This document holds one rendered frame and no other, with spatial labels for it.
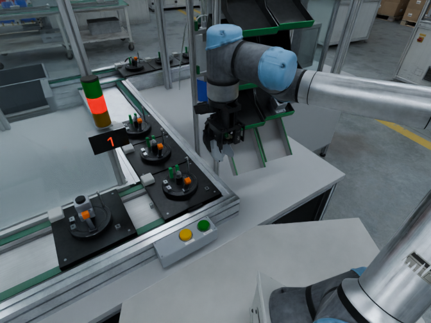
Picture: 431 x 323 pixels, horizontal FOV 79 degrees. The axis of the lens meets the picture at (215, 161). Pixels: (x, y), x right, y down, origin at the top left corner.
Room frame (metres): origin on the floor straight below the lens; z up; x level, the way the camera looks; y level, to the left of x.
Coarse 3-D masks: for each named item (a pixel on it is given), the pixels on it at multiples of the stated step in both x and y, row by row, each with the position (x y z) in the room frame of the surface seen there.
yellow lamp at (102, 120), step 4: (104, 112) 0.72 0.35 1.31; (92, 116) 0.72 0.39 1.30; (96, 116) 0.71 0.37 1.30; (100, 116) 0.71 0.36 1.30; (104, 116) 0.72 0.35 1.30; (108, 116) 0.73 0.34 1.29; (96, 120) 0.71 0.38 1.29; (100, 120) 0.71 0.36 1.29; (104, 120) 0.72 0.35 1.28; (108, 120) 0.73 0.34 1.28; (96, 124) 0.72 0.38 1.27; (100, 124) 0.71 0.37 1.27; (104, 124) 0.71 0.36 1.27; (108, 124) 0.72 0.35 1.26
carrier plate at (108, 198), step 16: (112, 192) 0.70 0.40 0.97; (112, 208) 0.62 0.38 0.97; (64, 224) 0.55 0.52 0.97; (112, 224) 0.55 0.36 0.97; (128, 224) 0.55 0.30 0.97; (64, 240) 0.49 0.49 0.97; (80, 240) 0.49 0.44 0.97; (96, 240) 0.49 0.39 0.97; (112, 240) 0.49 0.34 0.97; (64, 256) 0.43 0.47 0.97; (80, 256) 0.43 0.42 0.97
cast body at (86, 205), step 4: (80, 196) 0.57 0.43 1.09; (84, 196) 0.57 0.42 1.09; (76, 200) 0.55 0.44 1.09; (80, 200) 0.55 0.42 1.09; (84, 200) 0.55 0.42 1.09; (88, 200) 0.56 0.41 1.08; (76, 204) 0.54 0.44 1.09; (80, 204) 0.54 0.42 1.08; (84, 204) 0.54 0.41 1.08; (88, 204) 0.55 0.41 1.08; (76, 208) 0.53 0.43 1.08; (80, 208) 0.54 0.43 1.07; (84, 208) 0.54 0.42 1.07; (88, 208) 0.55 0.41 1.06; (92, 208) 0.56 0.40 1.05; (80, 212) 0.53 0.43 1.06; (92, 212) 0.54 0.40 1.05; (80, 216) 0.52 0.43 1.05; (92, 216) 0.54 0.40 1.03; (84, 220) 0.52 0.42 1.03
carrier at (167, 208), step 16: (144, 176) 0.77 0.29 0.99; (160, 176) 0.79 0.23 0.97; (176, 176) 0.73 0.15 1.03; (192, 176) 0.77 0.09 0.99; (160, 192) 0.70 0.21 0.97; (176, 192) 0.68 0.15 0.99; (192, 192) 0.69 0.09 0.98; (208, 192) 0.70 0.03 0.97; (160, 208) 0.62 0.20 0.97; (176, 208) 0.62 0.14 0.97
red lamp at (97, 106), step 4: (88, 100) 0.72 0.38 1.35; (92, 100) 0.71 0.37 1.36; (96, 100) 0.71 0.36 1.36; (100, 100) 0.72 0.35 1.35; (104, 100) 0.74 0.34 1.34; (92, 104) 0.71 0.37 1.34; (96, 104) 0.71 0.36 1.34; (100, 104) 0.72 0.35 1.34; (104, 104) 0.73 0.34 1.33; (92, 108) 0.71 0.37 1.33; (96, 108) 0.71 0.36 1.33; (100, 108) 0.72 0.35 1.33; (104, 108) 0.73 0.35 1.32; (92, 112) 0.71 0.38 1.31; (96, 112) 0.71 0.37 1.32; (100, 112) 0.71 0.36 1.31
